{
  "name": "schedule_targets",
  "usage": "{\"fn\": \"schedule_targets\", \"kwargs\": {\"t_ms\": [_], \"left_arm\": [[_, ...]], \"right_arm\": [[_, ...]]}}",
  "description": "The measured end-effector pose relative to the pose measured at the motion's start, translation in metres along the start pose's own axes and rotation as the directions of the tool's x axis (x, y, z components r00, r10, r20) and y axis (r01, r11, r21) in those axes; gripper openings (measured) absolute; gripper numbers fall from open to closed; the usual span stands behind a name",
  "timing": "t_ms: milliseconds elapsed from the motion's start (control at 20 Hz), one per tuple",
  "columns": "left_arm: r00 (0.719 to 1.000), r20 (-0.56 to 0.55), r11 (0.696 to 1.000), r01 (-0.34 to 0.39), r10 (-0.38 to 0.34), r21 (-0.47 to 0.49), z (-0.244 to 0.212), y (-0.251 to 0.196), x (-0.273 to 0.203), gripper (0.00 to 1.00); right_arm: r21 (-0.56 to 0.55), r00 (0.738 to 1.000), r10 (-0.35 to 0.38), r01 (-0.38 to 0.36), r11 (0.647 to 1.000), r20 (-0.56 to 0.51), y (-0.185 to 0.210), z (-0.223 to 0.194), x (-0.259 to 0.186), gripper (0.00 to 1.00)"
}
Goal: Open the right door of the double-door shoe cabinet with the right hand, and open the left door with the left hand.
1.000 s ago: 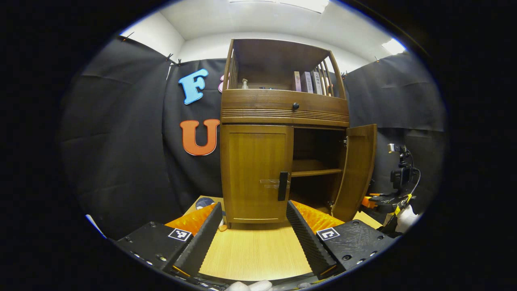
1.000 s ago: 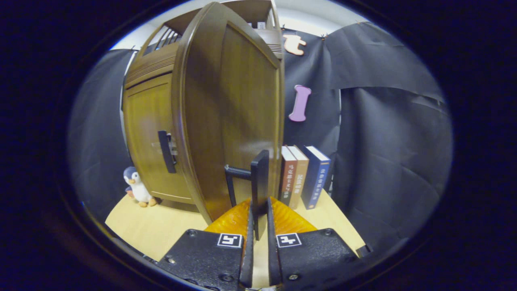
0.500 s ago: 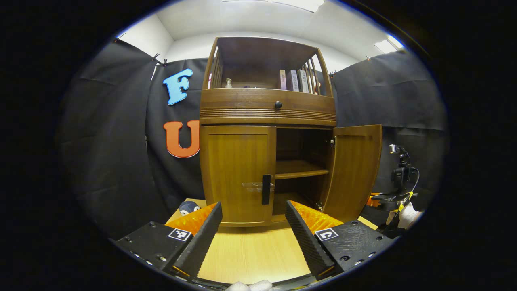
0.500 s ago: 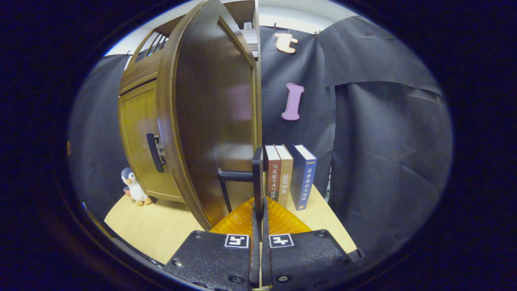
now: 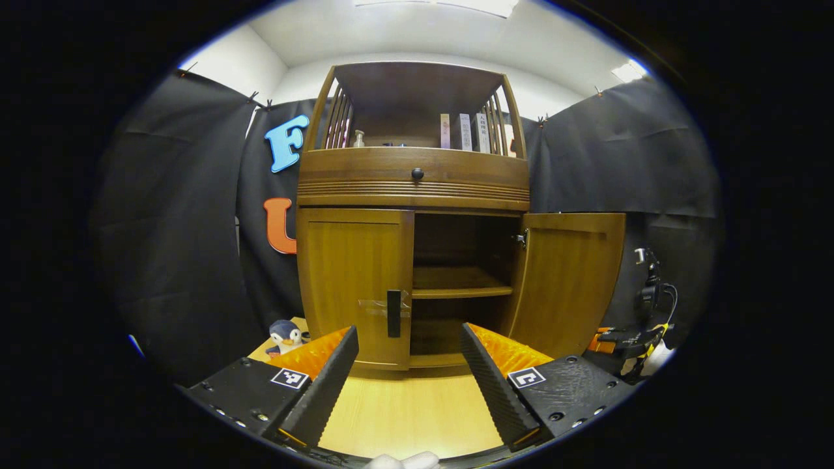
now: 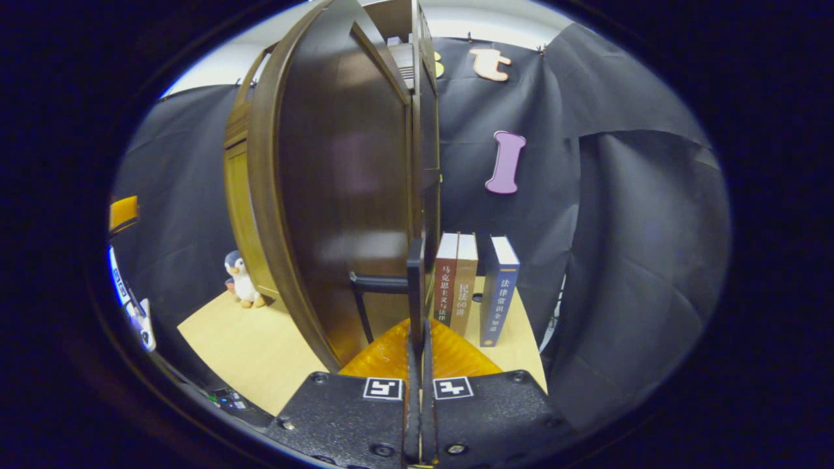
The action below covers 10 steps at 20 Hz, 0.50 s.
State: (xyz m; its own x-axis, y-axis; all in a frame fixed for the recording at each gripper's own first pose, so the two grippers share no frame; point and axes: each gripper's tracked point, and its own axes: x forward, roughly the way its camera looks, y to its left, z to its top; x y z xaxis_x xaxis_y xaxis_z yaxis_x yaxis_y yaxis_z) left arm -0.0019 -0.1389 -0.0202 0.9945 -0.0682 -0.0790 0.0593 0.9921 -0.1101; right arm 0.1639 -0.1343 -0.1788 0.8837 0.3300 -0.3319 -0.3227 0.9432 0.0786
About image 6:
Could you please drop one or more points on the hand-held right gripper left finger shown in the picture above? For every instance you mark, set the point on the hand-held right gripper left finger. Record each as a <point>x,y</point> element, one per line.
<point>339,417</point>

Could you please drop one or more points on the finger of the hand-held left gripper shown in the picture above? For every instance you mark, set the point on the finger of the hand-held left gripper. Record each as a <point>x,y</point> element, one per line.
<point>124,215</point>

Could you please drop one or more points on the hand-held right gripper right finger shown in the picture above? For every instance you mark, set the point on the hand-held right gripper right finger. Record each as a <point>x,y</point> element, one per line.
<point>502,417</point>

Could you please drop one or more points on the wooden shoe cabinet door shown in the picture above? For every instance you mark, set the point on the wooden shoe cabinet door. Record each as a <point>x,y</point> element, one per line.
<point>339,163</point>
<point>236,208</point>

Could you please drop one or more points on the wooden cabinet drawer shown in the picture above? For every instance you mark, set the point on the wooden cabinet drawer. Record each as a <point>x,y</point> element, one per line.
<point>236,124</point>

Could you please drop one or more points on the penguin plush toy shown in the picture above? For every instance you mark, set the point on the penguin plush toy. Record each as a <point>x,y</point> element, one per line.
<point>242,280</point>

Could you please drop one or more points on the blue book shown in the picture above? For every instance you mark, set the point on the blue book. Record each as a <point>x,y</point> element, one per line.
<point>498,299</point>

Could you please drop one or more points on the light brown book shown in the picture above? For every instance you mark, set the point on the light brown book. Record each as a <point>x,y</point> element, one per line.
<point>464,286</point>

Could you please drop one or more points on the red-brown book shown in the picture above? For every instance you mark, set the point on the red-brown book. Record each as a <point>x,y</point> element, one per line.
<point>445,280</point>

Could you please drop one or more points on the black backdrop cloth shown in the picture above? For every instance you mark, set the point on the black backdrop cloth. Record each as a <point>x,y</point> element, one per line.
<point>619,228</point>

